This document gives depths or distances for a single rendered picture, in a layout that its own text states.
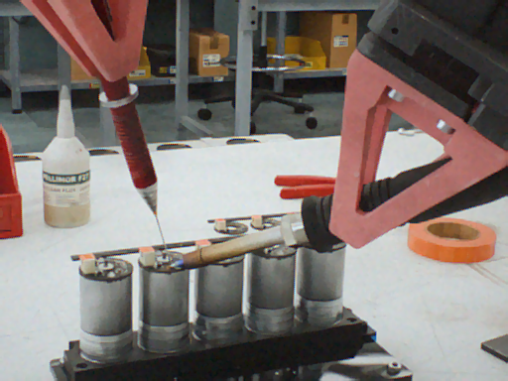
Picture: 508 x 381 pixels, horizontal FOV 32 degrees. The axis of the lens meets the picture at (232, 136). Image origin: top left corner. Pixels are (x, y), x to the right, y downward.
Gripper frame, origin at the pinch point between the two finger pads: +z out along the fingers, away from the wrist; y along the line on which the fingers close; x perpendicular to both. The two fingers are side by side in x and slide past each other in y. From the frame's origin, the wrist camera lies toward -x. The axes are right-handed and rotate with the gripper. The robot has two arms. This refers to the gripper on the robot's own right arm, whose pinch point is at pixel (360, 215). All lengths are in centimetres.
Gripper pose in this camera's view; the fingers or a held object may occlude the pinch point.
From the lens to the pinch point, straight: 37.4
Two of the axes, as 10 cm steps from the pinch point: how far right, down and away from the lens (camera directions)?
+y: -3.7, 2.1, -9.0
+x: 8.0, 5.6, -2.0
